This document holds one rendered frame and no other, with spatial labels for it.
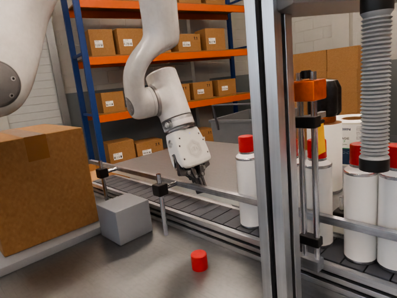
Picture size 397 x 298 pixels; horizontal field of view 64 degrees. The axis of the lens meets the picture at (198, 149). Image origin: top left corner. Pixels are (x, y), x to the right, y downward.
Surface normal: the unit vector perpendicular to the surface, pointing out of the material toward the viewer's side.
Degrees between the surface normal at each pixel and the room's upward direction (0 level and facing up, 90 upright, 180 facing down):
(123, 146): 90
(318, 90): 90
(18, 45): 79
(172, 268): 0
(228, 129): 93
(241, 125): 93
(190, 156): 70
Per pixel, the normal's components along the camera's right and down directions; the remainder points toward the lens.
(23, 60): 0.89, -0.14
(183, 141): 0.54, -0.26
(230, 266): -0.10, -0.97
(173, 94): 0.37, -0.17
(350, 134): -0.52, 0.23
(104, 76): 0.55, 0.12
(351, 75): -0.78, 0.21
